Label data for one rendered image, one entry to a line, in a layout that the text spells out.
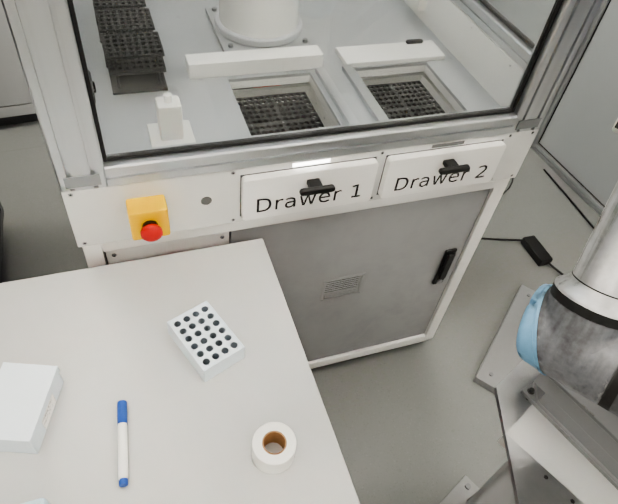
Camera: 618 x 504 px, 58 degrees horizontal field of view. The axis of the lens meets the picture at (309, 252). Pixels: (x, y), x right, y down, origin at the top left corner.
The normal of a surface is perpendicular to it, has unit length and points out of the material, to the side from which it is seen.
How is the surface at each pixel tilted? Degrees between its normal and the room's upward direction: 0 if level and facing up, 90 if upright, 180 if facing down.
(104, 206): 90
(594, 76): 90
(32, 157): 0
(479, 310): 0
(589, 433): 90
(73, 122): 90
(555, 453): 0
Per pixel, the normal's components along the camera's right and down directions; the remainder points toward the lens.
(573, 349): -0.60, 0.14
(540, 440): 0.10, -0.66
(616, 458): -0.81, 0.38
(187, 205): 0.32, 0.73
